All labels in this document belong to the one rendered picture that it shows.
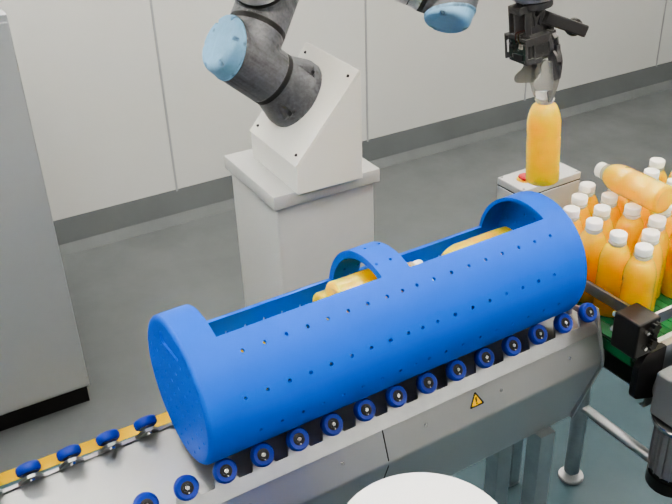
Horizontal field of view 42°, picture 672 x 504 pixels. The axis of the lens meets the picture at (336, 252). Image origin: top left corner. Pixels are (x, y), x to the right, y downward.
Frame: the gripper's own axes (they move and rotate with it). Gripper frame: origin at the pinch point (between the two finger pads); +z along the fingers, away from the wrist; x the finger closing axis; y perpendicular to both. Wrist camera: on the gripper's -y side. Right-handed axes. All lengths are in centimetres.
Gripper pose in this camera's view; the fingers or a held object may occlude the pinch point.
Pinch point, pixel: (545, 92)
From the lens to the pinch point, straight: 188.4
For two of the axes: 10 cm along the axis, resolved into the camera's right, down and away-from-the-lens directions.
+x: 4.5, 4.1, -8.0
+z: 1.5, 8.4, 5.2
